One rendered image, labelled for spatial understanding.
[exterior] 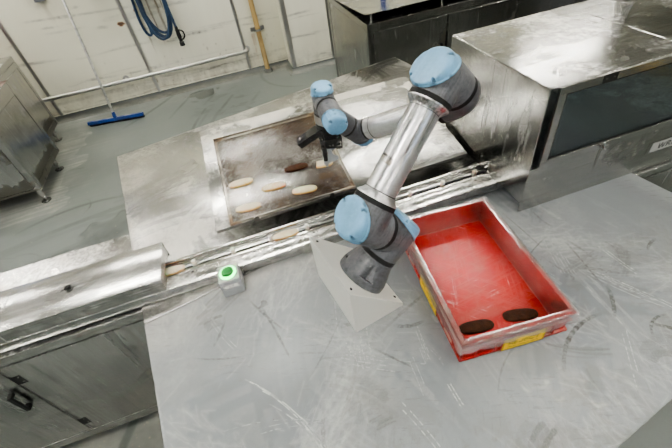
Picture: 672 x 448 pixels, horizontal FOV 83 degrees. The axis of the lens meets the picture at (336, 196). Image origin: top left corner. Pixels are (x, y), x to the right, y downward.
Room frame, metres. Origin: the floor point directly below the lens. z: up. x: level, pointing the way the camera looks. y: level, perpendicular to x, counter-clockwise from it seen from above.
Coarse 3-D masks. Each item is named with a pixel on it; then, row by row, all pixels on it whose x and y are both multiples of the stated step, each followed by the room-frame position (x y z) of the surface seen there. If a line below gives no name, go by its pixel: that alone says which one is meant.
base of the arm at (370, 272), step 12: (348, 252) 0.74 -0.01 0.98; (360, 252) 0.70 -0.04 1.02; (372, 252) 0.68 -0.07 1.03; (348, 264) 0.68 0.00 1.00; (360, 264) 0.67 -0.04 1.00; (372, 264) 0.66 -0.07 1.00; (384, 264) 0.66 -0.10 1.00; (348, 276) 0.65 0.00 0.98; (360, 276) 0.64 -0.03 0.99; (372, 276) 0.64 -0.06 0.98; (384, 276) 0.65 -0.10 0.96; (372, 288) 0.62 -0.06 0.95
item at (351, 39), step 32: (352, 0) 3.31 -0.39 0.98; (384, 0) 3.11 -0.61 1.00; (416, 0) 2.92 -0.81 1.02; (448, 0) 3.04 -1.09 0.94; (480, 0) 2.98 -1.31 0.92; (512, 0) 3.03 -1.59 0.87; (544, 0) 3.09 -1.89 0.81; (576, 0) 3.16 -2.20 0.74; (352, 32) 3.14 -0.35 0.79; (384, 32) 2.82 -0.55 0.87; (416, 32) 2.87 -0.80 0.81; (448, 32) 2.92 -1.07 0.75; (352, 64) 3.23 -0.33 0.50
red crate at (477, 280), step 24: (432, 240) 0.86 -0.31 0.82; (456, 240) 0.84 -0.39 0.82; (480, 240) 0.83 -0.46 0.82; (432, 264) 0.76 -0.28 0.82; (456, 264) 0.74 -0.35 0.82; (480, 264) 0.73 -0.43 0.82; (504, 264) 0.71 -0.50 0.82; (456, 288) 0.66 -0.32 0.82; (480, 288) 0.64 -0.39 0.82; (504, 288) 0.63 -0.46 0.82; (528, 288) 0.62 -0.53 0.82; (456, 312) 0.58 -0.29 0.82; (480, 312) 0.56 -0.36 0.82
